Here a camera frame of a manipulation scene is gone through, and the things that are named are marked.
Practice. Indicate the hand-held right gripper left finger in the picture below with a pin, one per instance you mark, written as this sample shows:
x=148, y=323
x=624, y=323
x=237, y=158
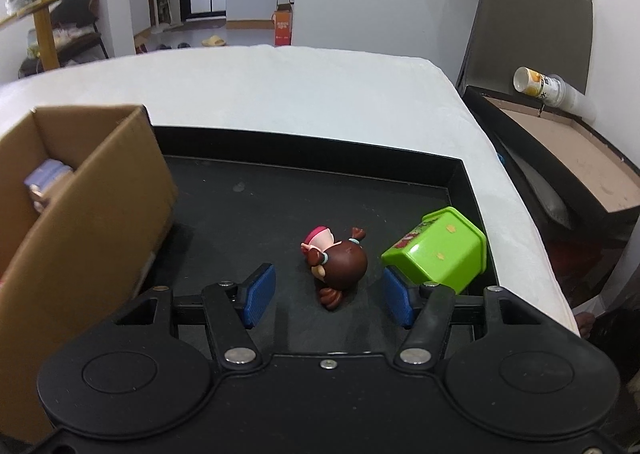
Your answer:
x=259, y=294

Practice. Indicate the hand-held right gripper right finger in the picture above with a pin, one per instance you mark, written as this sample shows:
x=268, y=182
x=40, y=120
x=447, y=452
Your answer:
x=397, y=296

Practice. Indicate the green plastic cube container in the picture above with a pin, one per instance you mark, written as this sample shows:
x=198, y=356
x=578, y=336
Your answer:
x=435, y=254

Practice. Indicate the brown-haired doll figure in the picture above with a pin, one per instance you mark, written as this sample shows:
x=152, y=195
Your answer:
x=342, y=264

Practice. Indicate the black tray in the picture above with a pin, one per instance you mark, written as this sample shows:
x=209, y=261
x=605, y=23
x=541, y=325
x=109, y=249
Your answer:
x=300, y=194

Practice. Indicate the brown cardboard box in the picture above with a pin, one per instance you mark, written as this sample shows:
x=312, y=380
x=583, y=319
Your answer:
x=100, y=214

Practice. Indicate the small purple box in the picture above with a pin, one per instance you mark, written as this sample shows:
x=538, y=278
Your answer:
x=47, y=179

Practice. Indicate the white blanket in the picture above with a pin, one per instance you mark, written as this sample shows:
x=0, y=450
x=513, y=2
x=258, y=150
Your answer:
x=300, y=84

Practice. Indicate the black framed brown board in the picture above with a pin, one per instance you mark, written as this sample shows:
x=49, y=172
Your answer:
x=575, y=154

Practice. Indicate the white and yellow bottle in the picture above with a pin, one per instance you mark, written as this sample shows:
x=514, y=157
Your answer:
x=545, y=87

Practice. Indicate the yellow slipper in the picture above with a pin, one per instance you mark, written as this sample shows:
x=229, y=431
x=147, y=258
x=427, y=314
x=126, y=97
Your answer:
x=214, y=40

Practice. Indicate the orange carton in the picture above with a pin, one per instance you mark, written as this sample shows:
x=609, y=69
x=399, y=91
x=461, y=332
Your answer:
x=283, y=27

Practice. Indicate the grey panel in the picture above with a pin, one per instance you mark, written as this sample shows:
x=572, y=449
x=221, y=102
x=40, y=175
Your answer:
x=530, y=24

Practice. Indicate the wooden table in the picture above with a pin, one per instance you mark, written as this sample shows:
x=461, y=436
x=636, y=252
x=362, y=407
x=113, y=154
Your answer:
x=45, y=9

